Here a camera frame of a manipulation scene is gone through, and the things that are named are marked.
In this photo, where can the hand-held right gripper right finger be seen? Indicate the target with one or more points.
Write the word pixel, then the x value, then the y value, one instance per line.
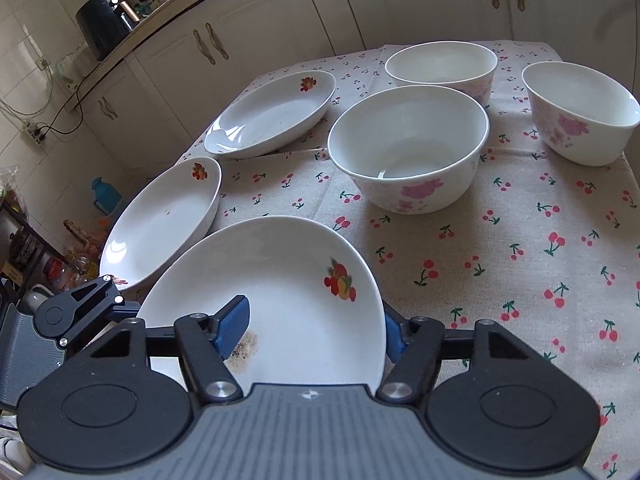
pixel 395 340

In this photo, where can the large white floral bowl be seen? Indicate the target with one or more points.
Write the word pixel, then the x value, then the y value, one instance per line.
pixel 410 130

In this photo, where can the white wall socket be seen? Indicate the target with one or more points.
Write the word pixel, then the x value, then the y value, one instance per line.
pixel 45 64

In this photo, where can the blue plastic jug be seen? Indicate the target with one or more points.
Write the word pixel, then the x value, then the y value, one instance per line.
pixel 106 197

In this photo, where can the white fruit print plate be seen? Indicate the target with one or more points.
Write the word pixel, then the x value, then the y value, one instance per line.
pixel 160 220
pixel 300 260
pixel 270 115

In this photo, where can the white power strip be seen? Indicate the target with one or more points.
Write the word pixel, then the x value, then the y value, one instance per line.
pixel 35 133

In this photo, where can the cherry print tablecloth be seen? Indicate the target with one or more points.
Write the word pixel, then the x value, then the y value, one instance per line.
pixel 500 260

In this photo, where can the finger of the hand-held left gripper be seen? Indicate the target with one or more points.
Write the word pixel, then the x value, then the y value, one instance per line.
pixel 95 292

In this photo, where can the black air fryer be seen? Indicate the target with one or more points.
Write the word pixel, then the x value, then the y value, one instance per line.
pixel 102 25

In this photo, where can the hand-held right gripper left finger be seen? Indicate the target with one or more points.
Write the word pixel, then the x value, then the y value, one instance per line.
pixel 232 327

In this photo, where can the cluttered storage rack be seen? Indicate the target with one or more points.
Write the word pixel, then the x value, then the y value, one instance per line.
pixel 25 250

